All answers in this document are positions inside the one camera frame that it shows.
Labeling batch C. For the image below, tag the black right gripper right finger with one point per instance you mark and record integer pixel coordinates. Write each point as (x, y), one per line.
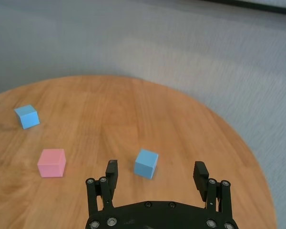
(201, 179)

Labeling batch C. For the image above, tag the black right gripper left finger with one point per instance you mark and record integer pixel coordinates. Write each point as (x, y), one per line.
(95, 193)

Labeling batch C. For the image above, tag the pink cube block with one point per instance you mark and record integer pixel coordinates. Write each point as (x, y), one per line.
(51, 164)

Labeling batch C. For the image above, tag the blue cube block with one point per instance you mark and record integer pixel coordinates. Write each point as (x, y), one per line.
(28, 118)
(145, 164)

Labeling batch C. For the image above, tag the black wall rail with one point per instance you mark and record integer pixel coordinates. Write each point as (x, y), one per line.
(264, 6)

